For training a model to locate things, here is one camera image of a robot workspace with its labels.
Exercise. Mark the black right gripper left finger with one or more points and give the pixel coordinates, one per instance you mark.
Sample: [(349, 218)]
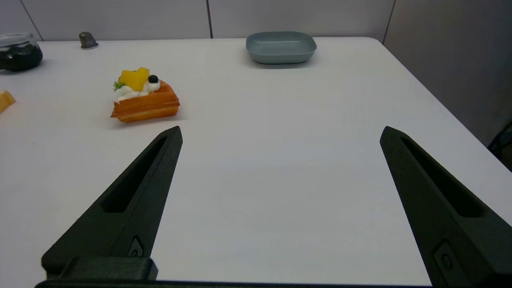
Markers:
[(132, 216)]

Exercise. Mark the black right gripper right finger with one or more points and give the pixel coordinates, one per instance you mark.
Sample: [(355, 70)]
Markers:
[(448, 224)]

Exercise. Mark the waffle with fruit topping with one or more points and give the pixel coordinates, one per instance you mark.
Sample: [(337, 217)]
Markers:
[(146, 104)]

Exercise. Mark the white bread slice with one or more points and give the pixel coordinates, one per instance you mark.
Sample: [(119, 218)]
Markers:
[(4, 100)]

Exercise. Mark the grey coffee capsule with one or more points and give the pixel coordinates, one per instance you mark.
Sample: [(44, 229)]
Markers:
[(87, 40)]

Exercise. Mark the grey-blue shallow plate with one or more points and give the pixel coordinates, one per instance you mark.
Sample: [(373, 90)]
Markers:
[(280, 49)]

